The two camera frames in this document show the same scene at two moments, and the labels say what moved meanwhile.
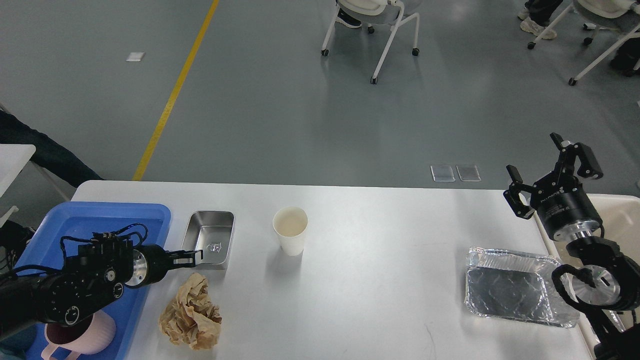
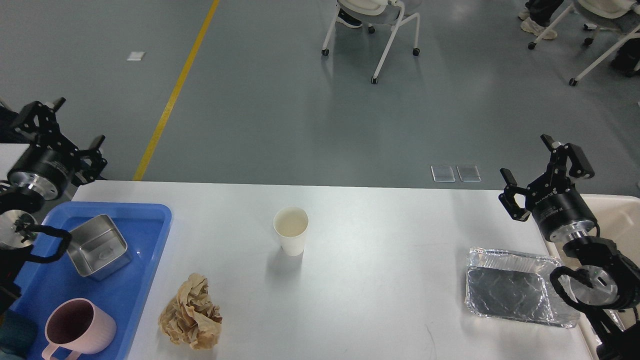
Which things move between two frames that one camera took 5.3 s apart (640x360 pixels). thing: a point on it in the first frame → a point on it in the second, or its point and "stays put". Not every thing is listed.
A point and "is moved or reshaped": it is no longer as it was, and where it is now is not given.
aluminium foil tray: (518, 285) stays put
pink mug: (86, 336) stays put
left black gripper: (151, 263) → (43, 171)
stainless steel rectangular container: (212, 232) is moved or reshaped
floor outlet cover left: (442, 173) stays put
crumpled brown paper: (191, 318) stays put
